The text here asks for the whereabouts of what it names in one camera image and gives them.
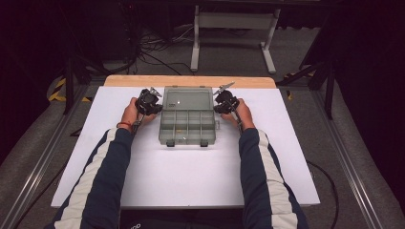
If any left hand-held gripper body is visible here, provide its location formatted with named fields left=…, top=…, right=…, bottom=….
left=135, top=86, right=162, bottom=116

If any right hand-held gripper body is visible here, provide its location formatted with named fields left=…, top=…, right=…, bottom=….
left=212, top=81, right=241, bottom=115

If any grey plastic compartment box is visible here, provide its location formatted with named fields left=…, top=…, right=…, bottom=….
left=158, top=85, right=222, bottom=148

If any person's left hand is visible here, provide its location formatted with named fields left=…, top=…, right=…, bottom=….
left=117, top=97, right=158, bottom=132

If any person's right hand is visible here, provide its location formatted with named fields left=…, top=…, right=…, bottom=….
left=222, top=97, right=256, bottom=132

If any wooden table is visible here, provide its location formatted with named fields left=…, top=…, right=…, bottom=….
left=103, top=74, right=277, bottom=90

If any yellow black floor tape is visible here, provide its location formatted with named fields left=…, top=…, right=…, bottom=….
left=47, top=77, right=92, bottom=103
left=284, top=72, right=314, bottom=101

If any white board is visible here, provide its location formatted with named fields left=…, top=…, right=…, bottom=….
left=51, top=85, right=321, bottom=211

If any black metal stand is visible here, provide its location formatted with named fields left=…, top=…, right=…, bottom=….
left=61, top=47, right=106, bottom=115
left=276, top=60, right=337, bottom=120

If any white metal stand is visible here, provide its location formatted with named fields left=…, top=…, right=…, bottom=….
left=189, top=4, right=282, bottom=74

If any person's lap in dark pants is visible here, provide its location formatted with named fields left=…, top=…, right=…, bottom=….
left=118, top=208, right=246, bottom=229

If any right hand-held gripper cable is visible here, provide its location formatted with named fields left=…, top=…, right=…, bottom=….
left=230, top=101, right=245, bottom=135

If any hand-held gripper cable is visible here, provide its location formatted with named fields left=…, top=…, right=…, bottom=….
left=131, top=106, right=147, bottom=136
left=230, top=101, right=245, bottom=135

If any left hand-held gripper cable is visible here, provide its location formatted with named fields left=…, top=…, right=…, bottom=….
left=131, top=106, right=147, bottom=136

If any tangle of black cables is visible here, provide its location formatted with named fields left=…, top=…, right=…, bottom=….
left=127, top=25, right=195, bottom=75

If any aluminium rail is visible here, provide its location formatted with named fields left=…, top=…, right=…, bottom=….
left=0, top=84, right=94, bottom=229
left=309, top=89, right=388, bottom=229

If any black floor cable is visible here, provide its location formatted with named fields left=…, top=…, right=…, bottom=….
left=306, top=159, right=340, bottom=229

